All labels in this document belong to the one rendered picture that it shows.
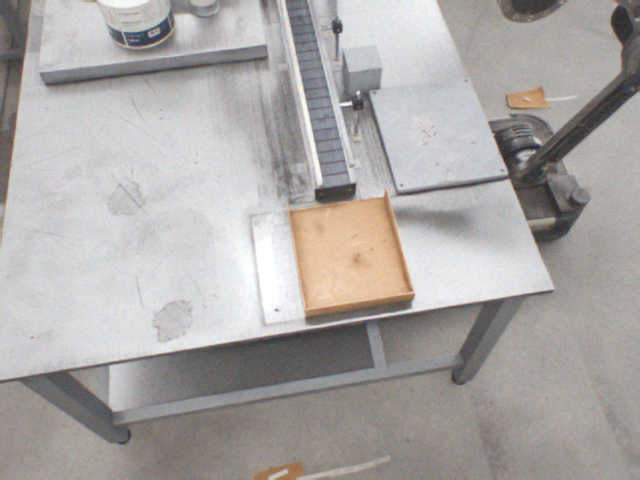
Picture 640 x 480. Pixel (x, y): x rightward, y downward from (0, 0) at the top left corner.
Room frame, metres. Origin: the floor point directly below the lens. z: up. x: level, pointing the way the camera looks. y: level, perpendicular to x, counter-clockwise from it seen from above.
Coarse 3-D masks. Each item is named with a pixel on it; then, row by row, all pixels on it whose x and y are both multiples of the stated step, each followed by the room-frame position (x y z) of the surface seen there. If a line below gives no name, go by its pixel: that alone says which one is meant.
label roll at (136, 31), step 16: (96, 0) 1.46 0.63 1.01; (112, 0) 1.44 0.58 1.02; (128, 0) 1.44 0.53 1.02; (144, 0) 1.44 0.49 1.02; (160, 0) 1.47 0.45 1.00; (112, 16) 1.42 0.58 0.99; (128, 16) 1.41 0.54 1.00; (144, 16) 1.42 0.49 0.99; (160, 16) 1.45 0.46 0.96; (112, 32) 1.43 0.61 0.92; (128, 32) 1.41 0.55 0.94; (144, 32) 1.41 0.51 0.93; (160, 32) 1.44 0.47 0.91
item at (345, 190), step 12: (276, 0) 1.62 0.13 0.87; (288, 48) 1.40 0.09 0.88; (288, 60) 1.35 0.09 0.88; (300, 108) 1.16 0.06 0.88; (300, 120) 1.12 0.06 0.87; (336, 120) 1.11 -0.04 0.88; (312, 168) 0.95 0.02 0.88; (348, 168) 0.94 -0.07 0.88; (312, 180) 0.91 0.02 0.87; (324, 192) 0.88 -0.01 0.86; (336, 192) 0.89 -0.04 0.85; (348, 192) 0.89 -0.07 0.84
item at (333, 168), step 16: (288, 0) 1.61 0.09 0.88; (304, 0) 1.61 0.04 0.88; (288, 16) 1.54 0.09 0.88; (304, 16) 1.54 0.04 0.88; (304, 32) 1.46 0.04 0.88; (304, 48) 1.39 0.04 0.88; (304, 64) 1.33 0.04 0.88; (320, 64) 1.32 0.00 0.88; (304, 80) 1.26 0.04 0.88; (320, 80) 1.26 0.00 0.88; (320, 96) 1.20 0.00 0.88; (320, 112) 1.14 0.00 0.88; (320, 128) 1.08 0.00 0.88; (336, 128) 1.08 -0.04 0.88; (320, 144) 1.02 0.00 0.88; (336, 144) 1.02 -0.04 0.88; (320, 160) 0.97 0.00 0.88; (336, 160) 0.97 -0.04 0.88; (336, 176) 0.92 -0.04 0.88
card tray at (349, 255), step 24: (288, 216) 0.81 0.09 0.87; (312, 216) 0.83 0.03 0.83; (336, 216) 0.82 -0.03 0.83; (360, 216) 0.82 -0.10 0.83; (384, 216) 0.82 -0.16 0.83; (312, 240) 0.76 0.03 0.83; (336, 240) 0.75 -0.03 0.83; (360, 240) 0.75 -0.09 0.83; (384, 240) 0.75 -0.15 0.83; (312, 264) 0.69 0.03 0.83; (336, 264) 0.69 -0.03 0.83; (360, 264) 0.68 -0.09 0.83; (384, 264) 0.68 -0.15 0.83; (312, 288) 0.62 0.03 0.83; (336, 288) 0.62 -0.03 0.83; (360, 288) 0.62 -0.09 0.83; (384, 288) 0.62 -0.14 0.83; (408, 288) 0.62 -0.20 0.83; (312, 312) 0.55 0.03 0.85; (336, 312) 0.56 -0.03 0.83
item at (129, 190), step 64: (320, 0) 1.67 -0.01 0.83; (384, 0) 1.67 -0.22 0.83; (256, 64) 1.38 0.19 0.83; (384, 64) 1.37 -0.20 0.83; (448, 64) 1.36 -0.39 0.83; (64, 128) 1.14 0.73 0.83; (128, 128) 1.14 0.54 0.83; (192, 128) 1.13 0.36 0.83; (256, 128) 1.13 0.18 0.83; (64, 192) 0.92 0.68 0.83; (128, 192) 0.92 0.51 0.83; (192, 192) 0.91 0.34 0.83; (256, 192) 0.91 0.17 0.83; (384, 192) 0.90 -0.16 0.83; (448, 192) 0.89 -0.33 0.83; (512, 192) 0.89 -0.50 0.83; (0, 256) 0.73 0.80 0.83; (64, 256) 0.73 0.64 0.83; (128, 256) 0.72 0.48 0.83; (192, 256) 0.72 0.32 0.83; (256, 256) 0.72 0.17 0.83; (448, 256) 0.70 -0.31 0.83; (512, 256) 0.70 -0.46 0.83; (0, 320) 0.56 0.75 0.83; (64, 320) 0.56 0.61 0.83; (128, 320) 0.55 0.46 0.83; (192, 320) 0.55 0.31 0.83; (256, 320) 0.55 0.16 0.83; (320, 320) 0.54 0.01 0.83
